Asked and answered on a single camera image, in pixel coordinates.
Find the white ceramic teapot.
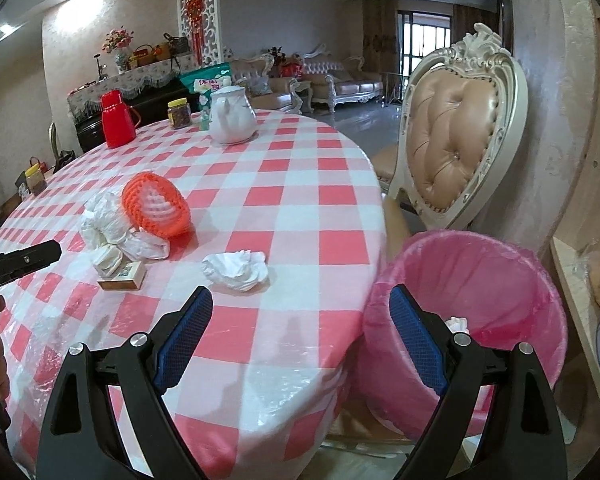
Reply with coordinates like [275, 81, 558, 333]
[208, 85, 258, 145]

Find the white packet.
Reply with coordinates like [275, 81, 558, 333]
[121, 230, 171, 261]

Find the carved armchair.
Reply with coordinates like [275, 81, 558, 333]
[228, 52, 277, 97]

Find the balcony window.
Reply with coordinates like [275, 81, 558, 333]
[396, 10, 455, 76]

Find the orange foam net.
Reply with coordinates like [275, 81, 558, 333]
[121, 171, 192, 240]

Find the green snack bag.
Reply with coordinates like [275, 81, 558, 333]
[180, 62, 232, 111]

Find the long carved sofa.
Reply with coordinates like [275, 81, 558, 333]
[302, 42, 384, 111]

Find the brown curtain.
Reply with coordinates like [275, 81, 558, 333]
[452, 4, 501, 51]
[362, 0, 398, 76]

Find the cream carved padded chair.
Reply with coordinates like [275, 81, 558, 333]
[372, 22, 530, 231]

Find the dark handbag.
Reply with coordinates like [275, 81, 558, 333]
[162, 32, 190, 56]

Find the pink lined trash bin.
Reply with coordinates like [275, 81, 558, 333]
[355, 229, 567, 441]

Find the lace piano cover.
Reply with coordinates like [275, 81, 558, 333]
[67, 56, 201, 106]

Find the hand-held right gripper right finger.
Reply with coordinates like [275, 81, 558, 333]
[389, 284, 568, 480]

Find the red thermos jug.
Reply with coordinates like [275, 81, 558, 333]
[100, 89, 142, 149]

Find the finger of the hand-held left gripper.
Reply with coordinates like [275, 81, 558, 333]
[0, 240, 62, 282]

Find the white paper pile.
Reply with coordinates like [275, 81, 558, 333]
[80, 192, 133, 250]

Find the flower vase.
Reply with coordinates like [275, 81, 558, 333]
[101, 27, 135, 72]

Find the green print paper wrapper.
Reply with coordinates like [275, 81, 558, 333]
[92, 244, 126, 277]

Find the glass side table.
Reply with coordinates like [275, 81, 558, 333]
[380, 72, 411, 107]

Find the white lattice screen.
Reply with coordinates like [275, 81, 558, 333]
[177, 0, 222, 68]

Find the yellow lid glass jar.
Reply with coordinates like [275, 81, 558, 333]
[167, 98, 192, 130]
[25, 164, 48, 196]

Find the wooden chair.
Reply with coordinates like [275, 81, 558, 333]
[47, 122, 78, 173]

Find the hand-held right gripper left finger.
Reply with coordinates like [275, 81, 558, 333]
[36, 285, 215, 480]

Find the red knot wall hanging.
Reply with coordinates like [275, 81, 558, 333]
[184, 0, 206, 66]

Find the small brown cardboard box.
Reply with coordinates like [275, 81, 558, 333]
[97, 261, 147, 291]

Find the black piano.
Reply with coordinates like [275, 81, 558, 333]
[75, 82, 201, 153]

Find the red white checkered tablecloth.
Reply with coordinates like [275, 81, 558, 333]
[0, 108, 386, 480]

